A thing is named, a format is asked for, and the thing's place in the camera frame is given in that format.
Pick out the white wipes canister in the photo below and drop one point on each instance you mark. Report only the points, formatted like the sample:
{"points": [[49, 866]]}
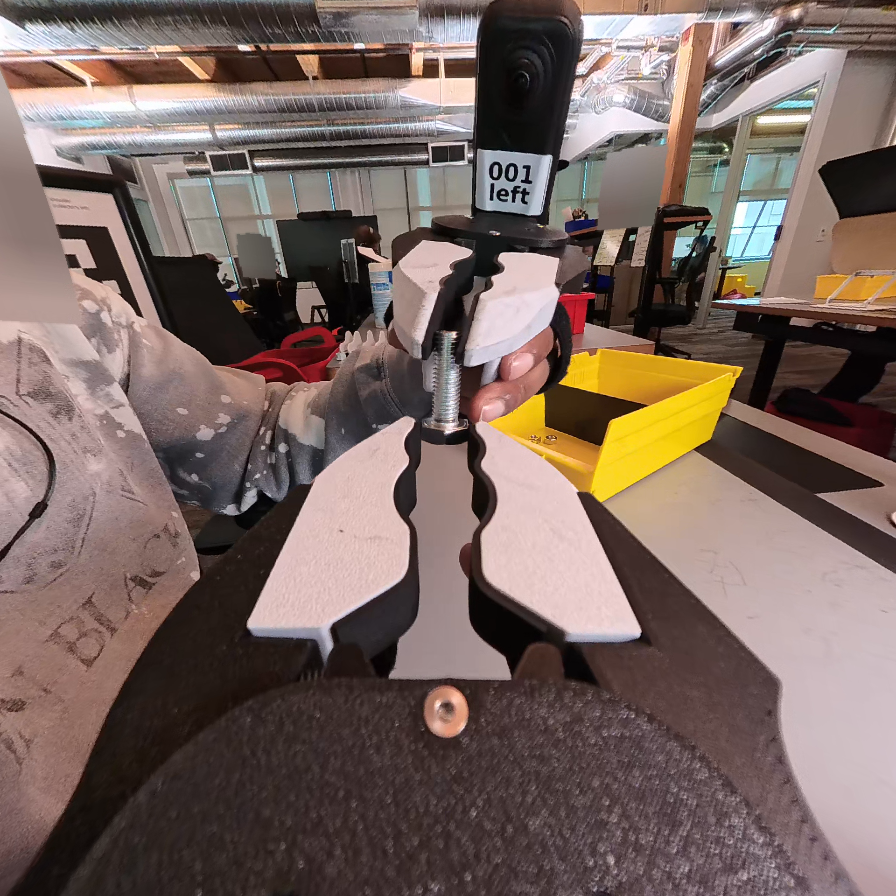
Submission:
{"points": [[380, 294]]}

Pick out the grey bin divider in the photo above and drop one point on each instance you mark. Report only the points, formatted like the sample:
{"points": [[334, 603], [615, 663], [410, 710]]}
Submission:
{"points": [[588, 413]]}

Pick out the steel hex bolt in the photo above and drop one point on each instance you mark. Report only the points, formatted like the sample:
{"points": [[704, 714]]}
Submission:
{"points": [[446, 381]]}

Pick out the red tote bag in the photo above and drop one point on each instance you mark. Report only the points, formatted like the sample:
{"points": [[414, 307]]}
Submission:
{"points": [[294, 357]]}

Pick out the person's left hand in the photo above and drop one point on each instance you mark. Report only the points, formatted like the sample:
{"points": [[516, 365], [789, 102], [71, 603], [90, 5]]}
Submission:
{"points": [[518, 378]]}

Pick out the silver air duct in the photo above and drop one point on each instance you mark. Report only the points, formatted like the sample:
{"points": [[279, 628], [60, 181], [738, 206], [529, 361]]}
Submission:
{"points": [[210, 21], [245, 112]]}

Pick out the rack of white printed parts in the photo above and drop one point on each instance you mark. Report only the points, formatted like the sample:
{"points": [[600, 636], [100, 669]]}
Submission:
{"points": [[360, 344]]}

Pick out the yellow plastic bin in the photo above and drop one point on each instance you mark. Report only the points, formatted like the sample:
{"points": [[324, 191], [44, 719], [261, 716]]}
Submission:
{"points": [[840, 287], [665, 420]]}

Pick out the black board document stand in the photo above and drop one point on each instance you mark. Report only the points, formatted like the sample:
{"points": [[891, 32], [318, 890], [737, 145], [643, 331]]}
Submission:
{"points": [[861, 182]]}

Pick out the red storage bin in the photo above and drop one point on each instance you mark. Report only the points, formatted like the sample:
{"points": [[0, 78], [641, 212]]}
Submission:
{"points": [[861, 427]]}

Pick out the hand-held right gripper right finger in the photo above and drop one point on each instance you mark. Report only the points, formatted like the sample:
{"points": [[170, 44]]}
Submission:
{"points": [[553, 553]]}

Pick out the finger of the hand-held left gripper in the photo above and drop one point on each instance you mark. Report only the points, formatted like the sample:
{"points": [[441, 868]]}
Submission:
{"points": [[420, 287], [518, 301]]}

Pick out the black display screen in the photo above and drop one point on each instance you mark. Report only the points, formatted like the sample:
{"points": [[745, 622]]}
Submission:
{"points": [[315, 245]]}

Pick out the framed marker board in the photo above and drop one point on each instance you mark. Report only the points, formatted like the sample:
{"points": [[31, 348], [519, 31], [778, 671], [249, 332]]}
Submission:
{"points": [[105, 245]]}

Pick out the wooden top desk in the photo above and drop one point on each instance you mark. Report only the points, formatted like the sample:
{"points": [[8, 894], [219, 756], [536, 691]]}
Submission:
{"points": [[791, 311]]}

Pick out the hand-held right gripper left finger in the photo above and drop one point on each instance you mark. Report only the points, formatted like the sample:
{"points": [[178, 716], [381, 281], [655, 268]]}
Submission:
{"points": [[336, 553]]}

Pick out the black office chair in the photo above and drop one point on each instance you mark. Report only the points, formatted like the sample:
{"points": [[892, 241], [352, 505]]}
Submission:
{"points": [[672, 280]]}

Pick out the red parts bin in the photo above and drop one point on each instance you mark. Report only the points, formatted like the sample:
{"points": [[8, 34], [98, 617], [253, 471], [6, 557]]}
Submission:
{"points": [[577, 311]]}

